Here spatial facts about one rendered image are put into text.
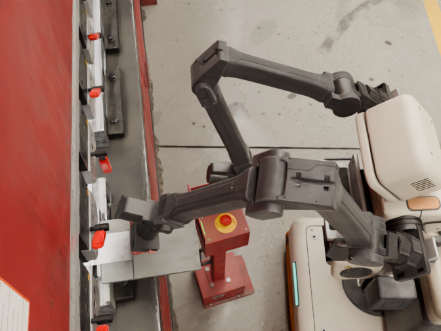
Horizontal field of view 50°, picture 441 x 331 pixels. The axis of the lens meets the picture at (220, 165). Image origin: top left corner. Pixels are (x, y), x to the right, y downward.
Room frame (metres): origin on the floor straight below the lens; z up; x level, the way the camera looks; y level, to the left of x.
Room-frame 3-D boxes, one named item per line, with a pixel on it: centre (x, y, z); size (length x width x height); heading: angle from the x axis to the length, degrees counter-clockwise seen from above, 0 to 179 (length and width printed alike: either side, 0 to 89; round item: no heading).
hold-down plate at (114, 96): (1.07, 0.38, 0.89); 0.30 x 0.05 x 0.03; 10
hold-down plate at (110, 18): (1.46, 0.45, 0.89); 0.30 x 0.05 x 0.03; 10
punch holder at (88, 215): (0.44, 0.33, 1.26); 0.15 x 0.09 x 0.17; 10
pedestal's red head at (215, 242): (0.70, 0.00, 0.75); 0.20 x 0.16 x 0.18; 18
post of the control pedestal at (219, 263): (0.70, 0.00, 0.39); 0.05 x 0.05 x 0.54; 18
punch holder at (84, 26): (1.03, 0.43, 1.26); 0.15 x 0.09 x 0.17; 10
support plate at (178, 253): (0.49, 0.19, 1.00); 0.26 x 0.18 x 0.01; 100
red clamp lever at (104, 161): (0.63, 0.30, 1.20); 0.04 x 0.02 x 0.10; 100
